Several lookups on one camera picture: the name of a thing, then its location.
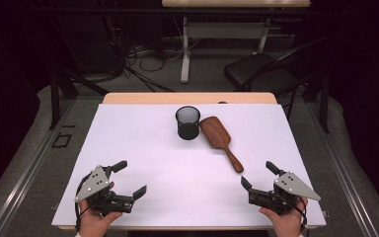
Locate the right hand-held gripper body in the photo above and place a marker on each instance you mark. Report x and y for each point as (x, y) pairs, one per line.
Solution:
(291, 184)

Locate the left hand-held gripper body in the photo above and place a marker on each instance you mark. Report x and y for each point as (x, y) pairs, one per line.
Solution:
(93, 184)

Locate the brown wooden hairbrush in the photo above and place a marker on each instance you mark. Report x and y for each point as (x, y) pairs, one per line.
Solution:
(215, 131)

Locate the person's left hand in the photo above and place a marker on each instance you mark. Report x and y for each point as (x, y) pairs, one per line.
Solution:
(93, 225)

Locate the person's right hand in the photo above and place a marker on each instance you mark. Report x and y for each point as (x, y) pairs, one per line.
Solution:
(288, 225)

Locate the white table mat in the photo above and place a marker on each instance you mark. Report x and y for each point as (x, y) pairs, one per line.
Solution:
(144, 148)

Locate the square floor hatch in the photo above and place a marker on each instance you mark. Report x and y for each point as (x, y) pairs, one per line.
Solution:
(61, 140)

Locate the black mesh cup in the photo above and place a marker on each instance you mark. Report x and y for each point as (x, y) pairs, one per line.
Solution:
(188, 128)

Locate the light wooden table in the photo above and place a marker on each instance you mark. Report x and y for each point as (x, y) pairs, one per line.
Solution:
(164, 98)

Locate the black metal stand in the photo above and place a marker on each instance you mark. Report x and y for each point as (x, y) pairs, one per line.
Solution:
(55, 98)

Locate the black folding chair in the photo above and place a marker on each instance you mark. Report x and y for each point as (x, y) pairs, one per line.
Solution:
(253, 70)

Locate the white-legged desk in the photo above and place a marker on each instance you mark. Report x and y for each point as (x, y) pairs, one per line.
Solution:
(185, 49)

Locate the aluminium floor rail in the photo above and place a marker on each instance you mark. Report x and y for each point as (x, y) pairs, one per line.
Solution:
(29, 168)
(342, 171)

